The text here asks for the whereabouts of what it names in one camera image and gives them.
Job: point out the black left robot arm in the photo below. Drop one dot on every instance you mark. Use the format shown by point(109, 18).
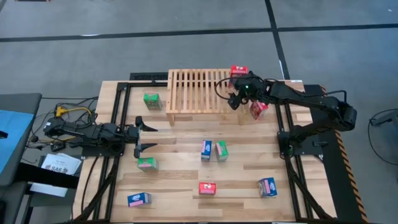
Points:
point(93, 133)

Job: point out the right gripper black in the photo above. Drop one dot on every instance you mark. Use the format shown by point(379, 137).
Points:
point(244, 90)

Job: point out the black aluminium table frame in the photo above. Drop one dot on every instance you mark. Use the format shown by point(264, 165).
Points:
point(140, 84)

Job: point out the green Apple Jacks cereal box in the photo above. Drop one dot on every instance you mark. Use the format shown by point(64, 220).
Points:
point(152, 100)
point(147, 164)
point(221, 151)

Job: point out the blank white paper sheet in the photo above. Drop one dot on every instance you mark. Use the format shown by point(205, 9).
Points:
point(46, 189)

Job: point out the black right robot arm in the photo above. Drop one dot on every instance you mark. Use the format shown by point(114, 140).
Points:
point(311, 99)

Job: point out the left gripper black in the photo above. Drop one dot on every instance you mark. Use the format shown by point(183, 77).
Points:
point(132, 134)

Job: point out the printed white paper sheet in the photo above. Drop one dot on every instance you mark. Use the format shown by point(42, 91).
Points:
point(62, 163)

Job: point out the blue sheet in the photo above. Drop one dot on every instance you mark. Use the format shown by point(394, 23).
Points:
point(15, 137)

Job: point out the small black power adapter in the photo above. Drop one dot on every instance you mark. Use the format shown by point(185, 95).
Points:
point(57, 146)

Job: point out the yellow power plug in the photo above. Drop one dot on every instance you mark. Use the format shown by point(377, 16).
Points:
point(60, 111)

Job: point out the blue Frosted Flakes cereal box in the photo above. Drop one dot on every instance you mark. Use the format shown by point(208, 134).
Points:
point(139, 199)
point(206, 149)
point(267, 186)

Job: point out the wooden slatted shelf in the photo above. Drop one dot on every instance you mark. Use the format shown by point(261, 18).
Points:
point(192, 93)

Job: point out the red Froot Loops cereal box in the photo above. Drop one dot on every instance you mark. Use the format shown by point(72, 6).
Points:
point(207, 188)
point(238, 71)
point(259, 110)

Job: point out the black hazard-striped floor mat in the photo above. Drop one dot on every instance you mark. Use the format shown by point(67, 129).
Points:
point(329, 180)

